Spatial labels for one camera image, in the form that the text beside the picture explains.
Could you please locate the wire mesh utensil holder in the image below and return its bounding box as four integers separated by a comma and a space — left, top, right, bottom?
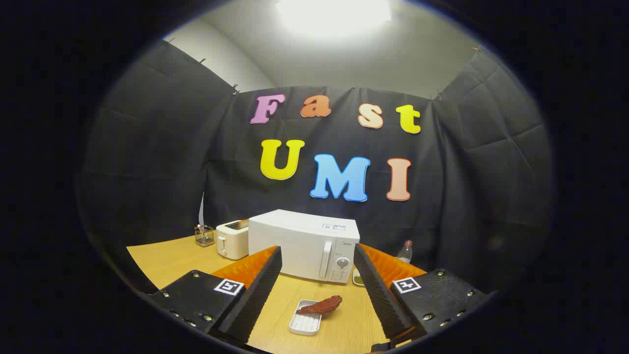
195, 225, 216, 247

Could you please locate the white bread toaster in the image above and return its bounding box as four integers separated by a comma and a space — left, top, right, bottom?
216, 220, 250, 260

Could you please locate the small white ribbed tray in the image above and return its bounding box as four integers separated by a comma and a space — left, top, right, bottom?
288, 299, 323, 336

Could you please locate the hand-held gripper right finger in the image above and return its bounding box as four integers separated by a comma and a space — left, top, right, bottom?
354, 243, 492, 347

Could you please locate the reddish-brown meat piece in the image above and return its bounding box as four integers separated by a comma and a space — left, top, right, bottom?
296, 295, 343, 316

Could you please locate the white toaster oven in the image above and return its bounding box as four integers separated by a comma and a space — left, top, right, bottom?
248, 209, 361, 284

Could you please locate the ceiling light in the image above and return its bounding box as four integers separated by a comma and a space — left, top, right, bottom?
275, 0, 394, 37

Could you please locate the black backdrop cloth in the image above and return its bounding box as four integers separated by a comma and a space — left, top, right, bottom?
76, 39, 556, 295

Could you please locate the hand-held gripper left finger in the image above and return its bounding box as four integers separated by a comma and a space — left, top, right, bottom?
147, 246, 283, 345

